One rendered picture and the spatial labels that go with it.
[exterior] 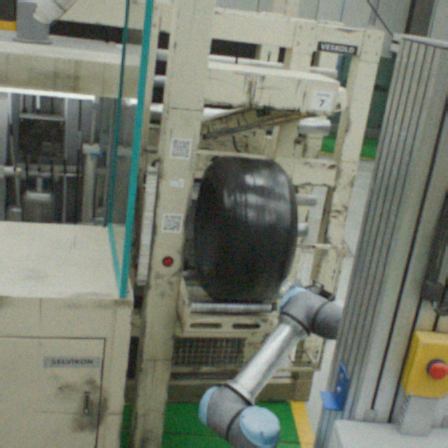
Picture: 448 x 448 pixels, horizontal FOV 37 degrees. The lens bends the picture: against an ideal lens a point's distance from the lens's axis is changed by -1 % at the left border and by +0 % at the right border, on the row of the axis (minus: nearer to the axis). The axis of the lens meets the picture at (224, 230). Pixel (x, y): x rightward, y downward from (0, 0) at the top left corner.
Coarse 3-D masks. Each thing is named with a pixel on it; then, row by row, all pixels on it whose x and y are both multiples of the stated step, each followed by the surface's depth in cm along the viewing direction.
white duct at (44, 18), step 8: (32, 0) 241; (40, 0) 241; (48, 0) 241; (56, 0) 242; (64, 0) 243; (72, 0) 247; (40, 8) 241; (48, 8) 242; (56, 8) 244; (64, 8) 247; (40, 16) 243; (48, 16) 244; (56, 16) 247
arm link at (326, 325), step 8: (328, 304) 207; (320, 312) 205; (328, 312) 204; (336, 312) 204; (320, 320) 204; (328, 320) 203; (336, 320) 203; (320, 328) 205; (328, 328) 204; (336, 328) 203; (320, 336) 207; (328, 336) 205; (336, 336) 205
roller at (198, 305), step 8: (192, 304) 259; (200, 304) 260; (208, 304) 261; (216, 304) 262; (224, 304) 263; (232, 304) 263; (240, 304) 264; (248, 304) 265; (256, 304) 266; (264, 304) 267; (272, 304) 268; (248, 312) 266; (256, 312) 267; (264, 312) 268
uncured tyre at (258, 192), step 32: (224, 160) 257; (256, 160) 260; (224, 192) 245; (256, 192) 244; (288, 192) 249; (224, 224) 242; (256, 224) 241; (288, 224) 244; (224, 256) 243; (256, 256) 243; (288, 256) 247; (224, 288) 251; (256, 288) 252
